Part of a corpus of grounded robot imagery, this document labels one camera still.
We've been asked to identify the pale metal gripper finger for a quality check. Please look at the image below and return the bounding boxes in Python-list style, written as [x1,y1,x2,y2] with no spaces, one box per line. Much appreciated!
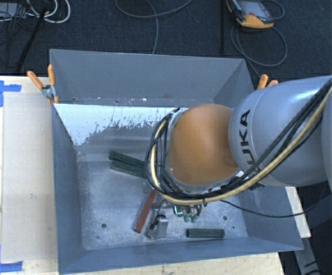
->
[146,222,159,239]
[155,217,170,239]

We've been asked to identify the dark green flat block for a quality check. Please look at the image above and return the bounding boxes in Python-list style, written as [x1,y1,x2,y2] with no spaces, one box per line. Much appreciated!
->
[185,228,226,239]
[110,160,149,180]

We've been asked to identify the pale flat board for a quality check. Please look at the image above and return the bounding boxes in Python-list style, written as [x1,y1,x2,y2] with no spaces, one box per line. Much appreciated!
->
[0,92,59,265]

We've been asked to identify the red-brown flat block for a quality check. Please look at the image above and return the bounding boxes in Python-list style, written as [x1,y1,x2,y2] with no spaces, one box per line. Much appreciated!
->
[133,188,159,234]

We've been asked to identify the grey metal bin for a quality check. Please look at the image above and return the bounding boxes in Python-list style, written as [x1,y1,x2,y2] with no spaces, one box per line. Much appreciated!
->
[49,49,305,275]

